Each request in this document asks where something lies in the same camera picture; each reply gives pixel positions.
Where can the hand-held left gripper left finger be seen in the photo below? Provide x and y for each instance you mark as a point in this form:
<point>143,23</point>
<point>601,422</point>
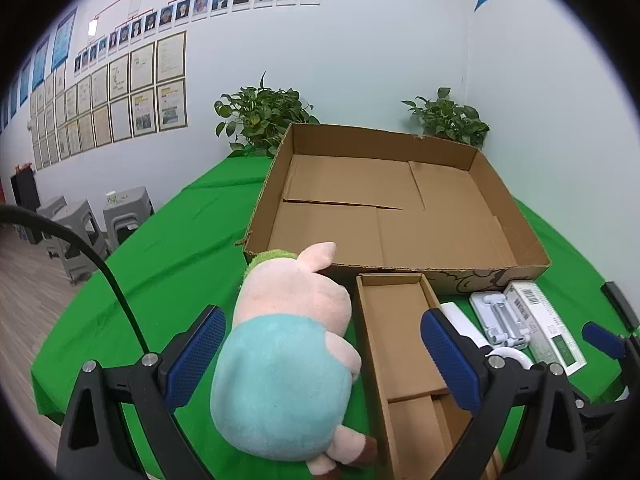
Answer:
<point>195,355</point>

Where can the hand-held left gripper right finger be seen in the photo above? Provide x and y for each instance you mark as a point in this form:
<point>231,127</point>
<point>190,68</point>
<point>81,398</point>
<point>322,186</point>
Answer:
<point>445,355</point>

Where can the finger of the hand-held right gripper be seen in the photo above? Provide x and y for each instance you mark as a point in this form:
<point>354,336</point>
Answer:
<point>600,337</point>
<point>619,302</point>

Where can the white handheld device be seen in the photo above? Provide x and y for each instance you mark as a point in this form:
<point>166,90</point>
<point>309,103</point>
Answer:
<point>462,322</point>

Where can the narrow cardboard box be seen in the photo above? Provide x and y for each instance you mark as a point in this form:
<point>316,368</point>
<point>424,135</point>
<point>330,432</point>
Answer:
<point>395,330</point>

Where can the white folding phone stand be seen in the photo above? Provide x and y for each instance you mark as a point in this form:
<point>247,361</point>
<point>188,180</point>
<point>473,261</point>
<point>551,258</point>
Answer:
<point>495,315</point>

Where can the pink plush pig toy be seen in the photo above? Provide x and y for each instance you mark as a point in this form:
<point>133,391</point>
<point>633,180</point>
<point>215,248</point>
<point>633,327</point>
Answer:
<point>280,385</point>

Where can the large cardboard box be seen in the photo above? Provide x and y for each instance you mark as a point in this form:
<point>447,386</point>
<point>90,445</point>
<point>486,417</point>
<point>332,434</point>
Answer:
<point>400,230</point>

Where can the white box with green label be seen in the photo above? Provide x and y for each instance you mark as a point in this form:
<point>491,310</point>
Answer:
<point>545,325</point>

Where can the green tablecloth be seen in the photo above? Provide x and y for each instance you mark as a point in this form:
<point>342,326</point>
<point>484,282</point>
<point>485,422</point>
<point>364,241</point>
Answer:
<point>175,260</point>

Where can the grey plastic stool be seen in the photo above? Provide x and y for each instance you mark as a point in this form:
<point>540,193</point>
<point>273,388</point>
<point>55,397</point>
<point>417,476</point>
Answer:
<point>80,240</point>
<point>127,215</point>
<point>50,207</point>

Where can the white paper cup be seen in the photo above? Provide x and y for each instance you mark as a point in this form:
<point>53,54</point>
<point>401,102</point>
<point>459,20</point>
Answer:
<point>110,198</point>

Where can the small potted green plant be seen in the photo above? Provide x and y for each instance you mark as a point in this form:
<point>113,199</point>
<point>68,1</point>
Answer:
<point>450,120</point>

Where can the black cabinet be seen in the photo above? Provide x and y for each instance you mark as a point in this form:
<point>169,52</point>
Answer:
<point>25,192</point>

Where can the large potted green plant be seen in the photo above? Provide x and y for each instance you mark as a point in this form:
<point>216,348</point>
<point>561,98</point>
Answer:
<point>260,115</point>

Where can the row of portrait photos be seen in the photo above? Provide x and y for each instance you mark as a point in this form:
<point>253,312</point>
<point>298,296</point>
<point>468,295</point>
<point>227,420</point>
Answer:
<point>200,5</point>

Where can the wall of framed certificates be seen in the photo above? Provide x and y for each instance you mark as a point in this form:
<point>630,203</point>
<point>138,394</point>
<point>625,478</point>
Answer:
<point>120,100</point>

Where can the blue wall poster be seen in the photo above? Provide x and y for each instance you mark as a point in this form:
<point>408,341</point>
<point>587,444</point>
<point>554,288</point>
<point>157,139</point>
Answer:
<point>40,65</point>
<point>64,40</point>

